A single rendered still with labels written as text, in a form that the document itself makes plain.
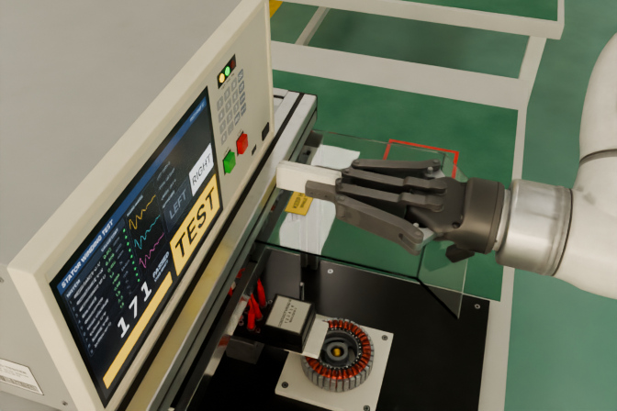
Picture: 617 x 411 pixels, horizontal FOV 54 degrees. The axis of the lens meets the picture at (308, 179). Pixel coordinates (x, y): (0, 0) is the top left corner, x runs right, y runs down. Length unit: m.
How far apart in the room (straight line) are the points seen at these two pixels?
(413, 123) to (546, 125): 1.49
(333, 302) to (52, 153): 0.66
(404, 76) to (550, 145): 1.26
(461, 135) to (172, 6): 0.92
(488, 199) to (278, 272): 0.57
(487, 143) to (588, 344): 0.87
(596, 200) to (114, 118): 0.44
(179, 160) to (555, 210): 0.35
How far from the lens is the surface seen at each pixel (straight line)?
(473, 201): 0.61
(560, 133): 2.90
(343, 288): 1.09
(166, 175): 0.56
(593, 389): 2.04
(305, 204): 0.80
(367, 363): 0.95
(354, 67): 1.69
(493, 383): 1.05
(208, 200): 0.66
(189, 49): 0.63
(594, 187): 0.64
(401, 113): 1.52
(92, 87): 0.59
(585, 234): 0.62
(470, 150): 1.44
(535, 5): 2.14
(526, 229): 0.61
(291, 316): 0.93
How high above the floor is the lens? 1.62
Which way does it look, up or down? 42 degrees down
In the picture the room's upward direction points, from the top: straight up
